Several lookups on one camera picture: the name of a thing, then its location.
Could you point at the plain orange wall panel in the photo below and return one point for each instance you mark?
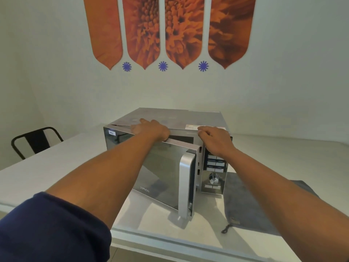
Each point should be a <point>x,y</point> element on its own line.
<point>105,29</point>

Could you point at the person's left hand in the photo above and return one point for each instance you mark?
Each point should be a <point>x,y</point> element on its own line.
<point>148,130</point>

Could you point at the person's left thumb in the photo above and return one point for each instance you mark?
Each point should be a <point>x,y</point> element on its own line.
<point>144,121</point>

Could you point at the silver microwave knob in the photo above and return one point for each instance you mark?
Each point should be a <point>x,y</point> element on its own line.
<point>213,179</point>

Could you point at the silver microwave oven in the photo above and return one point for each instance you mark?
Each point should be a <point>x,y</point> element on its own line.
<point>180,118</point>

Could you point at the dark blue sleeve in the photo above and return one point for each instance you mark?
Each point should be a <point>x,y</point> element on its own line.
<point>51,229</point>

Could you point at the mirrored microwave door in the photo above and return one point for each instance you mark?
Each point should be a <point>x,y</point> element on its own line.
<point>160,171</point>

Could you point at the person's left forearm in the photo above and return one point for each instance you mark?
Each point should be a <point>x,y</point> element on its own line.
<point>109,174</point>

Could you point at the grey cloth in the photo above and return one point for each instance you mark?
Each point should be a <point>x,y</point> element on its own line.
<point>245,207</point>

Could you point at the orange flower centre wall panel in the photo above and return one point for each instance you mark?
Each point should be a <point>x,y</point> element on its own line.
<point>141,29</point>
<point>184,29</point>

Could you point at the person's right fingers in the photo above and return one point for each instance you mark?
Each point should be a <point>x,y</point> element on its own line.
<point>207,130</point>

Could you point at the person's right forearm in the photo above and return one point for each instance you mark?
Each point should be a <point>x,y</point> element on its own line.
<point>286,204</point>

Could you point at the person's right hand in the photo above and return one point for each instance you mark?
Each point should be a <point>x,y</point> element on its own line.
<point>216,143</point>

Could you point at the black metal chair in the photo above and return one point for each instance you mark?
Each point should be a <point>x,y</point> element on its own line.
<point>36,140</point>

